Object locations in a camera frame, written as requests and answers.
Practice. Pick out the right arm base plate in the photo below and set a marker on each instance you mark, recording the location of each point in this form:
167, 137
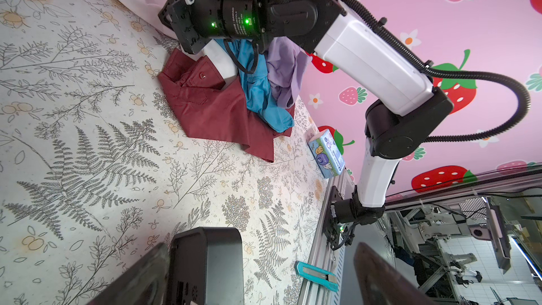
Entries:
340, 219

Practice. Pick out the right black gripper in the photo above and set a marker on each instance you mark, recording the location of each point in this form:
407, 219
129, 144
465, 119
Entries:
222, 20

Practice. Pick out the tissue pack with cartoon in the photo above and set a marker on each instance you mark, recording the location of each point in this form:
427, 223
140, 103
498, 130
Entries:
327, 154

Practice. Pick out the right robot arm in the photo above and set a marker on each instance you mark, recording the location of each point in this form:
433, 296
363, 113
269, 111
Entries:
344, 32

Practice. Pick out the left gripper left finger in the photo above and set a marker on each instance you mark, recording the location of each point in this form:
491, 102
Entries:
144, 283

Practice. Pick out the teal blue cloth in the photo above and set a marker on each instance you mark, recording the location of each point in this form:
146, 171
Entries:
256, 85

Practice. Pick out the lavender cloth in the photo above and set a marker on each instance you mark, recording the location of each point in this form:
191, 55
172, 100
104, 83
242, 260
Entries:
286, 63

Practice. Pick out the black alarm clock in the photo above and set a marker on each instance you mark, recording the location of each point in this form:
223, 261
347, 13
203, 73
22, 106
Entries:
206, 267

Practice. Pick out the maroon shirt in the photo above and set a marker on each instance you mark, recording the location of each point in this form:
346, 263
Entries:
207, 108

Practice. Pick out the teal utility knife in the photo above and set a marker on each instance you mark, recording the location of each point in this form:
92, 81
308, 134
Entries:
317, 275

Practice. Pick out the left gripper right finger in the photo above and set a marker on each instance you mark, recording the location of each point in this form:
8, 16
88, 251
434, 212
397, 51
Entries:
380, 283

